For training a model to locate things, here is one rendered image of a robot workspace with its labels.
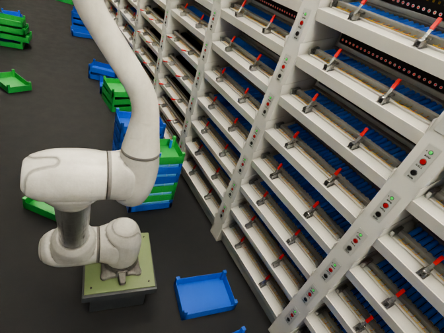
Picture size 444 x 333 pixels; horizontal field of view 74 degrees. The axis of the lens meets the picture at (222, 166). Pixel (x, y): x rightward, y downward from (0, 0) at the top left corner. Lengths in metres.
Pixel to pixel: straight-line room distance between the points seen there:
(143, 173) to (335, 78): 0.81
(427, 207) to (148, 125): 0.87
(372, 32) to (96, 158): 0.96
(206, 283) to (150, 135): 1.22
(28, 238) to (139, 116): 1.34
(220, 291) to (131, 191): 1.13
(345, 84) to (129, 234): 1.04
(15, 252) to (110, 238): 0.70
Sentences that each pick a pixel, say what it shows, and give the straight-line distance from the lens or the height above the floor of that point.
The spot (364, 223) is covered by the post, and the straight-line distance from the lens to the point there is 1.20.
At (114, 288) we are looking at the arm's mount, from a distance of 1.49.
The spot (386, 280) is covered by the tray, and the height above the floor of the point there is 0.74.
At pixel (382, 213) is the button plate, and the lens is 1.15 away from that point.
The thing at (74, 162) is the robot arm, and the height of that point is 1.01.
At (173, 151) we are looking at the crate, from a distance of 1.95.
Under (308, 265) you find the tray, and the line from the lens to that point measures 1.46.
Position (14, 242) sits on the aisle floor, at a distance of 1.95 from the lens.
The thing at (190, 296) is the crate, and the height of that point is 0.00.
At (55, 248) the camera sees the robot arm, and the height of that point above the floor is 0.47.
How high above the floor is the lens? 1.50
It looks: 34 degrees down
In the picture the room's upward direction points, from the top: 20 degrees clockwise
